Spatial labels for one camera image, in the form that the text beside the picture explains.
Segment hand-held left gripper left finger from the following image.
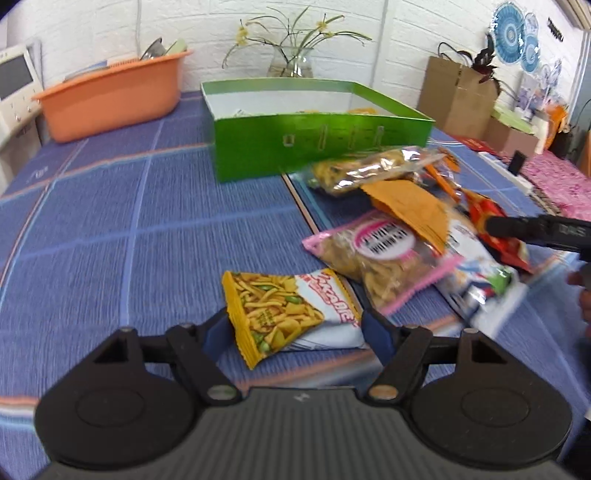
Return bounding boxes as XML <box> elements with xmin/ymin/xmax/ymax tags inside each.
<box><xmin>88</xmin><ymin>308</ymin><xmax>242</xmax><ymax>402</ymax></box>

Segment pink patterned cloth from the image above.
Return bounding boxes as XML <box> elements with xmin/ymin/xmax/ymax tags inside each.
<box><xmin>517</xmin><ymin>154</ymin><xmax>591</xmax><ymax>222</ymax></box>

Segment orange striped snack packet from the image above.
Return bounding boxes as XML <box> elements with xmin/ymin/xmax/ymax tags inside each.
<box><xmin>422</xmin><ymin>147</ymin><xmax>463</xmax><ymax>200</ymax></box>

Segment red snack packet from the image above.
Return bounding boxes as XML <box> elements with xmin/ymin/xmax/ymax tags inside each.
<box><xmin>462</xmin><ymin>188</ymin><xmax>533</xmax><ymax>274</ymax></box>

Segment white blue snack packet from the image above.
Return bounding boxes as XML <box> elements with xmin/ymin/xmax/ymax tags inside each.
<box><xmin>433</xmin><ymin>220</ymin><xmax>528</xmax><ymax>334</ymax></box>

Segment brown paper bag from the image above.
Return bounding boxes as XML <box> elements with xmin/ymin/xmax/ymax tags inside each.
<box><xmin>418</xmin><ymin>42</ymin><xmax>498</xmax><ymax>139</ymax></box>

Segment glass vase with flowers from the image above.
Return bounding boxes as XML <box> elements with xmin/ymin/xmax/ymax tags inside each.
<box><xmin>222</xmin><ymin>6</ymin><xmax>373</xmax><ymax>79</ymax></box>

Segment plain orange snack packet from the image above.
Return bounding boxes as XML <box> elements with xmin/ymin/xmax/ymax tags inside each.
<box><xmin>361</xmin><ymin>180</ymin><xmax>451</xmax><ymax>254</ymax></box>

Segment white appliance with screen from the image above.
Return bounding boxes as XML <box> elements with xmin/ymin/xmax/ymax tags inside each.
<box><xmin>0</xmin><ymin>42</ymin><xmax>47</xmax><ymax>153</ymax></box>

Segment dark-leaved plant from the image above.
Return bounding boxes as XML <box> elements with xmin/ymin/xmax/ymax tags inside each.
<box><xmin>473</xmin><ymin>33</ymin><xmax>502</xmax><ymax>86</ymax></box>

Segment pink-edged clear snack packet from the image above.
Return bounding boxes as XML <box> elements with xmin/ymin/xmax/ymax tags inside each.
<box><xmin>302</xmin><ymin>210</ymin><xmax>463</xmax><ymax>317</ymax></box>

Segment green cardboard box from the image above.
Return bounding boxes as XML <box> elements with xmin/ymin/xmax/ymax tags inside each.
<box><xmin>200</xmin><ymin>78</ymin><xmax>437</xmax><ymax>184</ymax></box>

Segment orange plastic basin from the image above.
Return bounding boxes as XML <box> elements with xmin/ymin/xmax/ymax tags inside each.
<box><xmin>32</xmin><ymin>49</ymin><xmax>194</xmax><ymax>144</ymax></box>

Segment white power strip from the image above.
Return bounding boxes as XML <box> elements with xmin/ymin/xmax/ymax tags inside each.
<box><xmin>478</xmin><ymin>151</ymin><xmax>534</xmax><ymax>191</ymax></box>

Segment brown cardboard box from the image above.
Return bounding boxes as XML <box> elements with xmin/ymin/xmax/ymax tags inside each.
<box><xmin>485</xmin><ymin>115</ymin><xmax>541</xmax><ymax>158</ymax></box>

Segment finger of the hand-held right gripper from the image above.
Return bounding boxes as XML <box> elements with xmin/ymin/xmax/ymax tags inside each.
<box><xmin>485</xmin><ymin>215</ymin><xmax>541</xmax><ymax>244</ymax></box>

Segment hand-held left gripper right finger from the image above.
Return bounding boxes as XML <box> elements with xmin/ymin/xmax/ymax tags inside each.
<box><xmin>361</xmin><ymin>311</ymin><xmax>502</xmax><ymax>402</ymax></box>

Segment clear fried snack packet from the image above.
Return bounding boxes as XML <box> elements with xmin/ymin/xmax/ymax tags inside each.
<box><xmin>308</xmin><ymin>146</ymin><xmax>445</xmax><ymax>197</ymax></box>

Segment metal bowl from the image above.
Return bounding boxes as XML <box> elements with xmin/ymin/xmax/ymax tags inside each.
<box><xmin>139</xmin><ymin>38</ymin><xmax>168</xmax><ymax>61</ymax></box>

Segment blue paper fan decorations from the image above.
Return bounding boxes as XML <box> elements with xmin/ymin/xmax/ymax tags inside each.
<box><xmin>489</xmin><ymin>1</ymin><xmax>565</xmax><ymax>93</ymax></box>

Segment yellow white snack packet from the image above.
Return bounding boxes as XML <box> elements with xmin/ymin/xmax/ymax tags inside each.
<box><xmin>222</xmin><ymin>269</ymin><xmax>366</xmax><ymax>370</ymax></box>

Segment person's right hand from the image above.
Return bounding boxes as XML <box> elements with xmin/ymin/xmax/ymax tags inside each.
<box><xmin>567</xmin><ymin>271</ymin><xmax>591</xmax><ymax>340</ymax></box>

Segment blue checked tablecloth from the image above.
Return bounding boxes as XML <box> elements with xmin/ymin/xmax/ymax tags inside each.
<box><xmin>0</xmin><ymin>90</ymin><xmax>591</xmax><ymax>467</ymax></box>

